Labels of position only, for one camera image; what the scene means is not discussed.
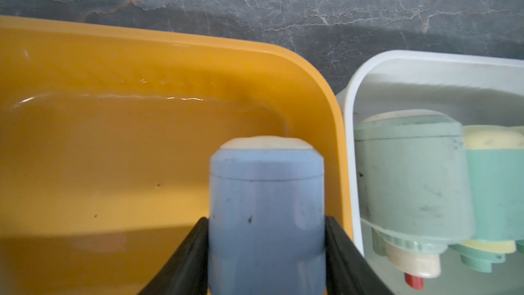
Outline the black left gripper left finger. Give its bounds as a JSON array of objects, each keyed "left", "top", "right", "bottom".
[{"left": 139, "top": 217, "right": 209, "bottom": 295}]

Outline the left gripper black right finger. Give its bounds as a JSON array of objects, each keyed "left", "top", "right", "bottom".
[{"left": 325, "top": 216, "right": 393, "bottom": 295}]

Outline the pale green round sharpener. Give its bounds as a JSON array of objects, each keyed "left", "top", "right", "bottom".
[{"left": 354, "top": 109, "right": 476, "bottom": 290}]

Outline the blue sharpener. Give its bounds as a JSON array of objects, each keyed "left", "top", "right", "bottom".
[{"left": 208, "top": 136, "right": 326, "bottom": 294}]

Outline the yellow plastic storage tub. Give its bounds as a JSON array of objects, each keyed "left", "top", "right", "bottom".
[{"left": 1, "top": 16, "right": 353, "bottom": 294}]

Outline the white plastic storage tub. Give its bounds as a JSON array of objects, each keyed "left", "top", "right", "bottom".
[{"left": 337, "top": 51, "right": 523, "bottom": 294}]

